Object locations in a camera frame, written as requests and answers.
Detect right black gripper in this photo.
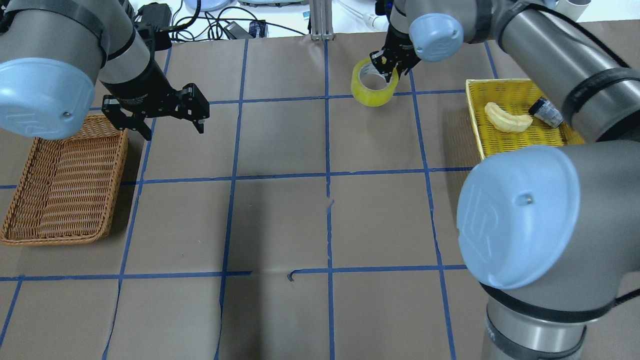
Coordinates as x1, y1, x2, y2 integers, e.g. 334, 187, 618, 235
370, 27, 421, 84

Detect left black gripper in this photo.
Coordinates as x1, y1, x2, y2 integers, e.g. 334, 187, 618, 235
102, 84, 210, 141

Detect yellow tape roll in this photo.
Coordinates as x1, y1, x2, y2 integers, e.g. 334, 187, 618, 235
350, 58, 399, 107

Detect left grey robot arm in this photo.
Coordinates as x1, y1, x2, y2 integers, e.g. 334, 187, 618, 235
0, 0, 210, 141

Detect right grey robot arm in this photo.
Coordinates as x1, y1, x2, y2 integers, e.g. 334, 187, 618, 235
216, 39, 639, 360

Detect black power adapter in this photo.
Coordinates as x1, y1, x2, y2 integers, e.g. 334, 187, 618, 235
222, 21, 255, 40

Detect brown wicker basket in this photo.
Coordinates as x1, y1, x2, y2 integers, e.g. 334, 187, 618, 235
1, 114, 129, 247

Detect yellow mesh tray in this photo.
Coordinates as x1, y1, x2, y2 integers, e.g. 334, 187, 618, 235
465, 79, 585, 160

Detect croissant shaped bread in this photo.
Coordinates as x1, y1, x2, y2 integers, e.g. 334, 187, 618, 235
484, 102, 534, 133

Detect small black capped jar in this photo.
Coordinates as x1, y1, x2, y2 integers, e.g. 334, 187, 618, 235
528, 96, 564, 129

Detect aluminium profile post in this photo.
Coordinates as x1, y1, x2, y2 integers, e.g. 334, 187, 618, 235
308, 0, 335, 42

